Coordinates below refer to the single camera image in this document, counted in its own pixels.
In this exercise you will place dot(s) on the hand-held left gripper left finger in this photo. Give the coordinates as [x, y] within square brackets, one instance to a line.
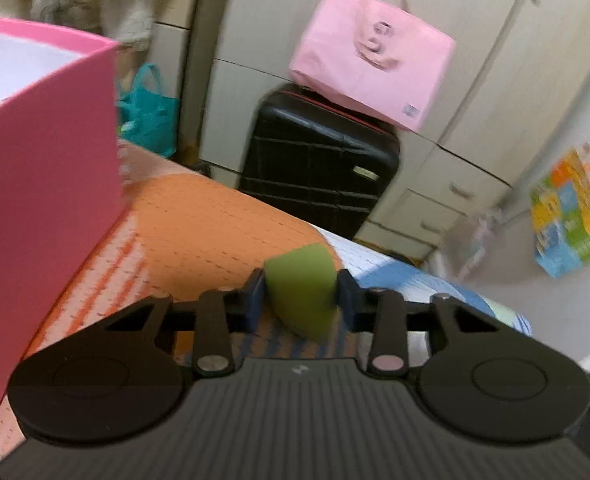
[253, 302]

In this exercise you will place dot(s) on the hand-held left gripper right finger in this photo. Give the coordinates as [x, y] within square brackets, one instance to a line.
[346, 302]

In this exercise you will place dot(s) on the green sponge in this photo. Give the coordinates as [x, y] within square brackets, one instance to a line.
[302, 290]

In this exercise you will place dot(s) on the pink storage bin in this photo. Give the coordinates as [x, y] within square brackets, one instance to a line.
[40, 185]

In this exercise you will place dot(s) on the patterned bed blanket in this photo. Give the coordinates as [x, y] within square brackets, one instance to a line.
[200, 230]

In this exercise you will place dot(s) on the black suitcase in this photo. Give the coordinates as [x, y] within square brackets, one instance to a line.
[315, 160]

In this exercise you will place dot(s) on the teal bag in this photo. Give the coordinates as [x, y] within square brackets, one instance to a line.
[150, 115]

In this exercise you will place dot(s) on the beige drawer cabinet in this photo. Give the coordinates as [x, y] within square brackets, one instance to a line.
[485, 110]

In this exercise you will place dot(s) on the colourful cardboard box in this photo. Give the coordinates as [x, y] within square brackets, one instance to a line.
[570, 215]

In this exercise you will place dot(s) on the pink paper bag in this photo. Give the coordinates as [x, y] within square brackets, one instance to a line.
[370, 55]

